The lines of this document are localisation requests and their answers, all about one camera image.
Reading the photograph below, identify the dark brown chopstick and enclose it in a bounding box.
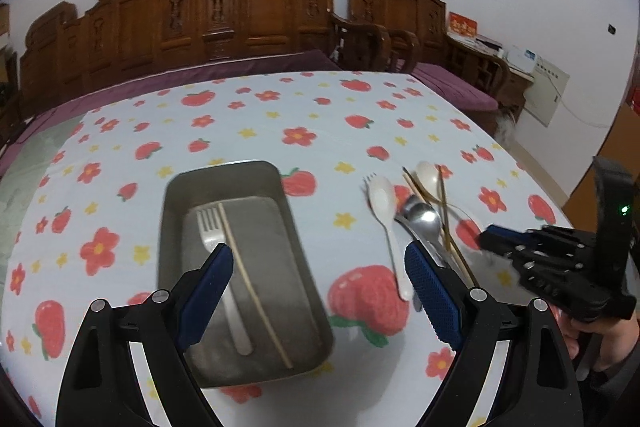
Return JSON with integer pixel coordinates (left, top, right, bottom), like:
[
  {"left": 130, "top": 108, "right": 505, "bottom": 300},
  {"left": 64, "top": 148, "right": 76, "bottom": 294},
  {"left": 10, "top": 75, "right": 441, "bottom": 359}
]
[{"left": 436, "top": 166, "right": 478, "bottom": 287}]

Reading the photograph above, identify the stainless steel spoon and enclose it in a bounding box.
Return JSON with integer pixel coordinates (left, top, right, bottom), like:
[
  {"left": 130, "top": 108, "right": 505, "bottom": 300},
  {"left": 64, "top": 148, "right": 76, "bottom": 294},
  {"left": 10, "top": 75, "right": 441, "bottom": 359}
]
[{"left": 398, "top": 195, "right": 454, "bottom": 268}]

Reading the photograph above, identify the stainless steel fork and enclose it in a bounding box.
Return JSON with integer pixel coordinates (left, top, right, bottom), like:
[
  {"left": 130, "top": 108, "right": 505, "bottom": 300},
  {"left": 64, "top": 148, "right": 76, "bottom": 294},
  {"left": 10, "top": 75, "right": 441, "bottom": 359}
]
[{"left": 395, "top": 215, "right": 445, "bottom": 268}]

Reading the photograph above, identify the large white plastic spoon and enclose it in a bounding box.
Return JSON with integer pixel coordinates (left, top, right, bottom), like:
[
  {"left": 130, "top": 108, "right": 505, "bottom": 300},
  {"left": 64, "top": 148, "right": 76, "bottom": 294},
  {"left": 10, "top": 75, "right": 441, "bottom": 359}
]
[{"left": 416, "top": 161, "right": 440, "bottom": 202}]

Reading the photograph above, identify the person's right hand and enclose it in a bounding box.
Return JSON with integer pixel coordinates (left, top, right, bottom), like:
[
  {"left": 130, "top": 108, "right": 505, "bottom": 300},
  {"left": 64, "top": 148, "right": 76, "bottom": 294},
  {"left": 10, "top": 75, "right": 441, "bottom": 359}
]
[{"left": 559, "top": 312, "right": 639, "bottom": 372}]

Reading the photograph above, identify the white plastic fork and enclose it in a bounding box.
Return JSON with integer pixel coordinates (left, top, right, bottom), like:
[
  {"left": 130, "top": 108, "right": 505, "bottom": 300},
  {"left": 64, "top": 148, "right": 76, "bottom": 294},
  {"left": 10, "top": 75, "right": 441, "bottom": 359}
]
[{"left": 195, "top": 205, "right": 254, "bottom": 357}]

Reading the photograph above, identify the metal rectangular tray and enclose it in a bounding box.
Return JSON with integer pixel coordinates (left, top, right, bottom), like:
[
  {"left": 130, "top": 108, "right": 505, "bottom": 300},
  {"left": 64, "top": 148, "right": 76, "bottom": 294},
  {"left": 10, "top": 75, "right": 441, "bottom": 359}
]
[{"left": 157, "top": 160, "right": 334, "bottom": 388}]

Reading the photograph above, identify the white electrical panel box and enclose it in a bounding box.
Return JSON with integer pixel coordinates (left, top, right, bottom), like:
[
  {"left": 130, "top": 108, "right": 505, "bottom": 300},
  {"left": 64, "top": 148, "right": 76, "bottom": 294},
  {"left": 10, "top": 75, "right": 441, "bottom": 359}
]
[{"left": 524, "top": 56, "right": 570, "bottom": 127}]

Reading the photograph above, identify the strawberry flower tablecloth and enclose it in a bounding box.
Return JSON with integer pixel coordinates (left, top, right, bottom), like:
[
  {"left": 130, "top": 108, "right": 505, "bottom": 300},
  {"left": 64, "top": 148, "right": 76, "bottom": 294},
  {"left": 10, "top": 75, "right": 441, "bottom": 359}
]
[{"left": 1, "top": 72, "right": 567, "bottom": 426}]

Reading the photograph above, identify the wooden side table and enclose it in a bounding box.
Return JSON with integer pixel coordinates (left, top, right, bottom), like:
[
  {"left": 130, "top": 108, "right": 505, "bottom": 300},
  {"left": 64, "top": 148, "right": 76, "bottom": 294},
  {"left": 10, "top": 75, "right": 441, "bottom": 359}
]
[{"left": 445, "top": 35, "right": 534, "bottom": 121}]

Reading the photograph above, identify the purple chair cushion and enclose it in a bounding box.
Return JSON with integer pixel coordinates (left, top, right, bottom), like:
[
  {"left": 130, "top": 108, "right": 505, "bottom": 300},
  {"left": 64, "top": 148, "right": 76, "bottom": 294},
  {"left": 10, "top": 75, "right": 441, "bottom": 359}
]
[{"left": 410, "top": 63, "right": 498, "bottom": 113}]

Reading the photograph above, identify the red box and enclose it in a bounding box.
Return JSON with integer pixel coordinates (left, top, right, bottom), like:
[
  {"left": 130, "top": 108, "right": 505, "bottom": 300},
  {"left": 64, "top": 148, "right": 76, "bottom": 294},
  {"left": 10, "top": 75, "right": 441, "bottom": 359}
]
[{"left": 448, "top": 12, "right": 477, "bottom": 39}]

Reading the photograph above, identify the carved wooden armchair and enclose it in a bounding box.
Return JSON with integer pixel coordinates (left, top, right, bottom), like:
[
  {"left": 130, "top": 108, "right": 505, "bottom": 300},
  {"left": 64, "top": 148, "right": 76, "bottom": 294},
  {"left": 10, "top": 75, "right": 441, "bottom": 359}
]
[{"left": 347, "top": 0, "right": 511, "bottom": 103}]

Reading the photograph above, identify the carved wooden bench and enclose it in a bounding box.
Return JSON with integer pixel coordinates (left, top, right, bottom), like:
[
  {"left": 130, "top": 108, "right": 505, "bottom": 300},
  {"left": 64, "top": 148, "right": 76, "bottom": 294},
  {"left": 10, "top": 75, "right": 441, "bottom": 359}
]
[{"left": 17, "top": 0, "right": 392, "bottom": 98}]

